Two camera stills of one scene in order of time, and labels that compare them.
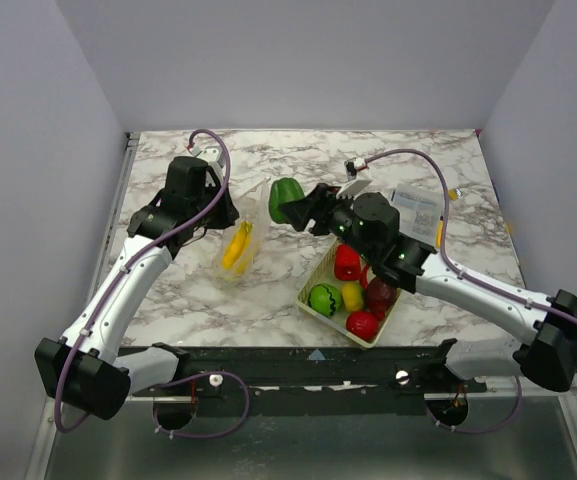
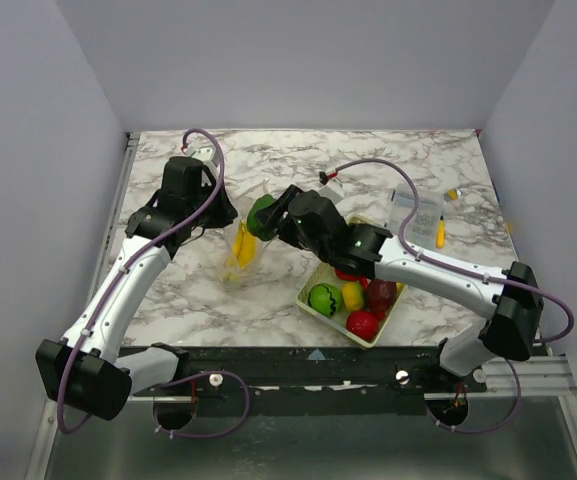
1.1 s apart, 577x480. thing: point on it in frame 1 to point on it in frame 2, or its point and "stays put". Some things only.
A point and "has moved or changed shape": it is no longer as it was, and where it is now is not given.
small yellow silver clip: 454,194 stays put
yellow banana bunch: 236,254 has moved or changed shape
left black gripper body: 219,216 stays put
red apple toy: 362,325 stays put
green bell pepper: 283,190 has moved or changed shape
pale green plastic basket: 324,275 stays put
